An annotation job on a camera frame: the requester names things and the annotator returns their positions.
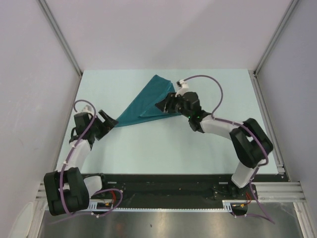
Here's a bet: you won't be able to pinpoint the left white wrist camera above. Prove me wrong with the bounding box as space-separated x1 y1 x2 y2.
81 105 95 116

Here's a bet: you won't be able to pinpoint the right aluminium frame post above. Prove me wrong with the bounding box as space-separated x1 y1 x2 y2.
254 0 300 75

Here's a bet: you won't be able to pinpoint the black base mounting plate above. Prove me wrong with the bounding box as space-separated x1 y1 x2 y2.
96 173 257 209

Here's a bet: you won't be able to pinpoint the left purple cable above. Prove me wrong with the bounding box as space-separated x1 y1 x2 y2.
47 99 124 225

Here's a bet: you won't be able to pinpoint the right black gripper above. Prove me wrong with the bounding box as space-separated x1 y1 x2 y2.
155 92 192 119

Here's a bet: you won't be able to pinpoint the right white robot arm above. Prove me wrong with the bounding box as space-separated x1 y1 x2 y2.
156 92 273 199

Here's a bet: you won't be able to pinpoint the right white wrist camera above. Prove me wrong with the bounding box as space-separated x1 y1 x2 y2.
175 79 189 97

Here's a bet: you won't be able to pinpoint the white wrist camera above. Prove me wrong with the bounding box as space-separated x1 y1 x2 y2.
175 79 189 97
81 105 95 116

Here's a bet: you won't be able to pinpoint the aluminium frame post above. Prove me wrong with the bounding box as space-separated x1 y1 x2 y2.
36 0 83 78
254 0 300 75

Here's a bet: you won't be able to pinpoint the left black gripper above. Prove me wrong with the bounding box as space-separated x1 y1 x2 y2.
88 110 118 140

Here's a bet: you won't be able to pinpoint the aluminium front rail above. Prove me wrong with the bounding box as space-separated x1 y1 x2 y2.
36 180 305 203

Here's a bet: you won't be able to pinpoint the white slotted cable duct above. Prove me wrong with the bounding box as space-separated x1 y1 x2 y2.
88 199 251 213

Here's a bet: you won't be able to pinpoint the left aluminium frame post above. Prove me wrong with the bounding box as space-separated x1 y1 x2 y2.
36 0 83 78

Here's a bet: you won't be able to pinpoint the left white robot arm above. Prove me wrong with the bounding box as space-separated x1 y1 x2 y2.
44 106 118 216

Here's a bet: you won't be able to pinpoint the teal cloth napkin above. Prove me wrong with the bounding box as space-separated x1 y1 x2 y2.
116 75 179 127

